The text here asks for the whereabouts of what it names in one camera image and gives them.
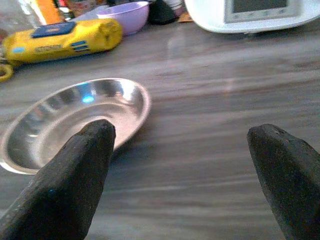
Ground white kitchen appliance with display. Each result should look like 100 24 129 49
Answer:
183 0 320 35

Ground orange sauce bottle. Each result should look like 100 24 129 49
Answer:
29 0 63 26

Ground yellow-handled scissors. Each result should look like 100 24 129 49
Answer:
0 63 14 83

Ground colourful food bag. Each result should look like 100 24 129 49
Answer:
64 0 108 18

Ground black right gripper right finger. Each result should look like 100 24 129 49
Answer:
246 123 320 240

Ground black rounded object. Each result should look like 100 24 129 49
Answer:
147 0 177 25

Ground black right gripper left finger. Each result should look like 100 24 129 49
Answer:
0 119 117 240

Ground round stainless steel plate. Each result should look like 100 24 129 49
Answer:
0 77 152 175

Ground yellow kitchen cloth package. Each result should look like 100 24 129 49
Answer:
2 17 124 66

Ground lilac plastic bowl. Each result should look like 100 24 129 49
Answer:
96 1 150 36

